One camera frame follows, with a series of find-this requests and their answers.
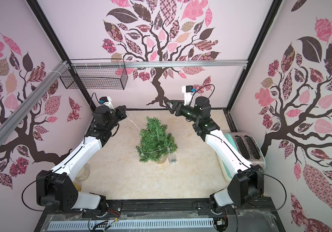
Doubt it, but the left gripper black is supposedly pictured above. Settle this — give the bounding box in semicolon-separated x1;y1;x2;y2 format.
107;105;127;131

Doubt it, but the small green christmas tree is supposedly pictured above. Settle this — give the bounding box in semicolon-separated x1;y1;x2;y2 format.
135;116;178;164

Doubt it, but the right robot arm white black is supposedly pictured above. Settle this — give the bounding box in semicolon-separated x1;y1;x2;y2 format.
166;97;267;213

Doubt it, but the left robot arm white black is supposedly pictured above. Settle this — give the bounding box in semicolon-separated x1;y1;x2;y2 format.
34;105;127;214

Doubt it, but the clear battery box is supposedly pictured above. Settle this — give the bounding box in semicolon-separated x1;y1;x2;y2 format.
167;154;177;164

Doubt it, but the clear glass jar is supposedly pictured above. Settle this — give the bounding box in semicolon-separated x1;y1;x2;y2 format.
75;165;90;182

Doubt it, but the mint green toaster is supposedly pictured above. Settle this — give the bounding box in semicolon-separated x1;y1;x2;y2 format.
224;132;266;170

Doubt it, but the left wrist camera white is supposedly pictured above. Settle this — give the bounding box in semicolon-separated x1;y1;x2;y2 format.
99;97;114;109

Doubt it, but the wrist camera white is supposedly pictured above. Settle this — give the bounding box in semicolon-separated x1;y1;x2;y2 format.
99;97;114;109
181;85;196;106

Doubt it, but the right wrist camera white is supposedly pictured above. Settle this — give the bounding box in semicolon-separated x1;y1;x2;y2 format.
181;85;196;106

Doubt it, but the black wire basket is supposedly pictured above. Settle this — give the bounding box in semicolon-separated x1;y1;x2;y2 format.
60;58;128;90

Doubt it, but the back aluminium rail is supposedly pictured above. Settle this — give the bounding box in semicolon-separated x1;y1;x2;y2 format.
71;60;248;68

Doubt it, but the aluminium rail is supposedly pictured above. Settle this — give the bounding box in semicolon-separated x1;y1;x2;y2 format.
0;61;68;146
71;60;248;68

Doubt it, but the black base frame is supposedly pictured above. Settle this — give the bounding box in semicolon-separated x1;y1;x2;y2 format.
34;197;285;232

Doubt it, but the white slotted cable duct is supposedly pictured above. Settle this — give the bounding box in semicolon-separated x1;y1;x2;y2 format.
43;218;215;232

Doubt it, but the left aluminium rail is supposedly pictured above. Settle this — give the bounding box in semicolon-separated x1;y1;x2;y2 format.
0;61;68;146

